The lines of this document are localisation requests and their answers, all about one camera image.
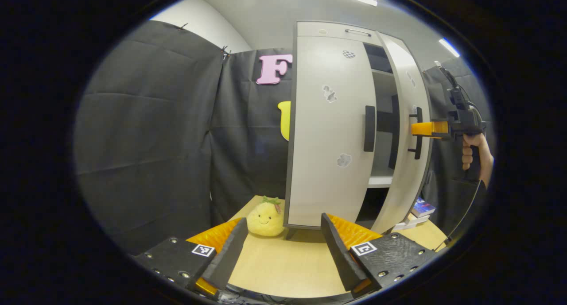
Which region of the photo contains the yellow smiling plush toy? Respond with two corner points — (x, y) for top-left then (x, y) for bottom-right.
(246, 196), (285, 237)

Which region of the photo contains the beige cabinet door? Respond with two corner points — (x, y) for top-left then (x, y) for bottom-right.
(370, 32), (434, 235)
(285, 36), (377, 229)

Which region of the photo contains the beige double-door shoe cabinet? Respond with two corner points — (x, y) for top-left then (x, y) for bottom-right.
(283, 21), (426, 240)

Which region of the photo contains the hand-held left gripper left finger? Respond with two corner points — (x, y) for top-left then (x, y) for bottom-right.
(133, 216), (249, 297)

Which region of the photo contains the beige cabinet inner shelf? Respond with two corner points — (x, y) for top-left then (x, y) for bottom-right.
(371, 68), (398, 97)

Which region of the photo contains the thick paperback book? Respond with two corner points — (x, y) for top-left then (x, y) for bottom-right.
(411, 198), (437, 218)

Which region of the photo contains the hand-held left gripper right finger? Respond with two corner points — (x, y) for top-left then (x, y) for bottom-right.
(320, 212), (439, 297)

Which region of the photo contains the small ceiling light panel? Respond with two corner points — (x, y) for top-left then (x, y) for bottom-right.
(439, 37), (461, 58)

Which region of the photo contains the beige cabinet drawer front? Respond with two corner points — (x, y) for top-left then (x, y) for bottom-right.
(296, 22), (384, 46)

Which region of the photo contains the black backdrop cloth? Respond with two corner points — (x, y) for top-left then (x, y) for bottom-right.
(73, 21), (494, 257)

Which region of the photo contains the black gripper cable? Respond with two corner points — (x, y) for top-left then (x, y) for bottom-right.
(436, 180), (487, 252)

